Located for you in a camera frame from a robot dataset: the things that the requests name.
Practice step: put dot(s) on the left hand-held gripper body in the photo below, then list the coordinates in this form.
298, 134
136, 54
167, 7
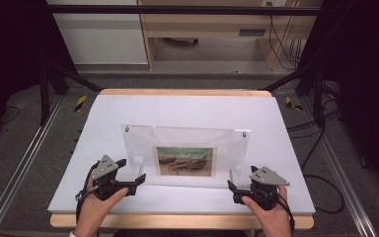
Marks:
107, 184

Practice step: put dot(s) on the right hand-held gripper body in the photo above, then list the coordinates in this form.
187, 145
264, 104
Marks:
263, 194

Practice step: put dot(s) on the clear acrylic photo frame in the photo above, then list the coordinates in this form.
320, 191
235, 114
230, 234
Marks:
138, 148

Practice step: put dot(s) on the boat painting picture card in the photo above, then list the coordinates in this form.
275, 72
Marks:
184, 161

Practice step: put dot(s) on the person's right hand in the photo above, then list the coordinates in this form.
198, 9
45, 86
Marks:
273, 220

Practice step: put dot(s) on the person's left hand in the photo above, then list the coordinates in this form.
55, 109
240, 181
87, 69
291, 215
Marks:
92, 214

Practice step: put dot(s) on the wooden table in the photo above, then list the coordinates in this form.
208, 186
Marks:
177, 222

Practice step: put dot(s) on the white shirt sleeve cuff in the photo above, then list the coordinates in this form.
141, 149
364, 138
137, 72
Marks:
72, 234

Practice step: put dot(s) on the yellow clamp right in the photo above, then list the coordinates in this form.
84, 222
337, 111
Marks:
288, 102

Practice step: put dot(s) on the white table mat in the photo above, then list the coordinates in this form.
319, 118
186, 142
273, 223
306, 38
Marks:
177, 108

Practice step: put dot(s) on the black metal stand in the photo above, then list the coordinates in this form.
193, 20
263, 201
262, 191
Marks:
318, 98
44, 98

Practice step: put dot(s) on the white cabinet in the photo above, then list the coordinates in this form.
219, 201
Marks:
102, 39

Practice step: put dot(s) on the grey desk label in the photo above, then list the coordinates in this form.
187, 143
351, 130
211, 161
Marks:
252, 32

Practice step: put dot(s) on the light wooden desk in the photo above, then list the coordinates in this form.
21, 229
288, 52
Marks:
210, 24

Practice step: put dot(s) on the dark curtain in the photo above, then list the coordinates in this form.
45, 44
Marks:
6, 49
368, 65

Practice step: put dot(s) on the aluminium floor rail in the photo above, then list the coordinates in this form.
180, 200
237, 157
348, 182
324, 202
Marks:
358, 220
19, 171

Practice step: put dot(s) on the black horizontal frame bar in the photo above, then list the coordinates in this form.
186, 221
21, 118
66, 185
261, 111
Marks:
177, 10

